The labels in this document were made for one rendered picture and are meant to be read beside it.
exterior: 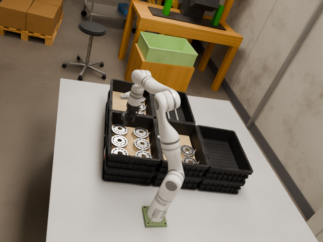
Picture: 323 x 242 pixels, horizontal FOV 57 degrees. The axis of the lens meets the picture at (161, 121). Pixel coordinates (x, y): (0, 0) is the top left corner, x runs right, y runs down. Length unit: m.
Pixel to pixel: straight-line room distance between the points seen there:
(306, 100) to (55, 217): 2.75
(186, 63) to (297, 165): 1.66
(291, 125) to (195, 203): 2.02
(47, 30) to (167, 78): 1.89
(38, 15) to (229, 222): 3.60
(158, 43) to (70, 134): 2.06
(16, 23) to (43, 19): 0.35
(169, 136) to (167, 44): 2.56
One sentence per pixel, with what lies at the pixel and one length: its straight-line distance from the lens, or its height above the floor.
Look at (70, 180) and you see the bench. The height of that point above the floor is 0.70.
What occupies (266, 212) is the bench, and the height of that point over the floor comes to 0.70.
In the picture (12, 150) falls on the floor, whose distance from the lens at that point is 2.94.
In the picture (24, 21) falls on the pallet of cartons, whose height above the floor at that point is 0.26.
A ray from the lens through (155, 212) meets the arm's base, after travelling 1.64.
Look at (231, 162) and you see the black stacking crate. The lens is 2.11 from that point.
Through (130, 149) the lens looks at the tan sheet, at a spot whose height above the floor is 0.83.
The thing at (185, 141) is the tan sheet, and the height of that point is 0.83.
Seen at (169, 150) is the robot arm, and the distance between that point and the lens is 1.40.
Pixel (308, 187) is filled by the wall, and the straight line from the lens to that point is 3.46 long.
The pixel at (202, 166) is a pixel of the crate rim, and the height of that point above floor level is 0.93.
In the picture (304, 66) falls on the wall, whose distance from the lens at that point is 3.65.
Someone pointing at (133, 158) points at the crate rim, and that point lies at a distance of 1.67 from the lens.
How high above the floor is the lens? 2.08
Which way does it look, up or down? 35 degrees down
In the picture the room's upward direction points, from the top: 20 degrees clockwise
